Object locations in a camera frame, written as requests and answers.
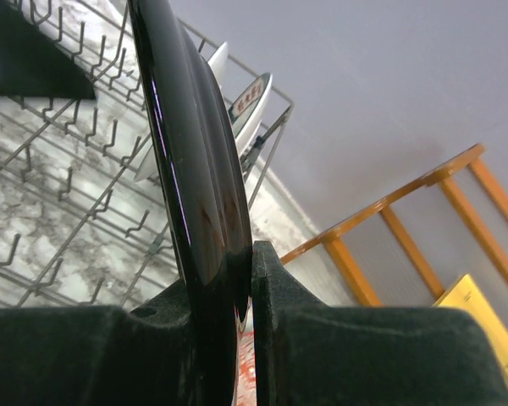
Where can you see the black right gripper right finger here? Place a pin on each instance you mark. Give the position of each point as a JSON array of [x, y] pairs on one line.
[[310, 353]]

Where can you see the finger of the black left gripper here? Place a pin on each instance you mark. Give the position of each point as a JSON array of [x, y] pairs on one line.
[[31, 65]]

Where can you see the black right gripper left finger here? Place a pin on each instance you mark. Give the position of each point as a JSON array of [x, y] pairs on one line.
[[99, 355]]

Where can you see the dark rimmed beige plate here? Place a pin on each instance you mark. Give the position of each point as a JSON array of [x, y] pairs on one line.
[[203, 188]]

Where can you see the green rimmed white plate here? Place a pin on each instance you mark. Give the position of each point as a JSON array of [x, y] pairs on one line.
[[246, 111]]

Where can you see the red patterned bowl far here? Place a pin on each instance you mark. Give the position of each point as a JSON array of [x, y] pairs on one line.
[[247, 382]]

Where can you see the yellow book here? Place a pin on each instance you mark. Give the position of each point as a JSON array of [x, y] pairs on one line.
[[466, 295]]

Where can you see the grey wire dish rack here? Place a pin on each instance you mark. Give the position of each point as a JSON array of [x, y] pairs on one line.
[[76, 228]]

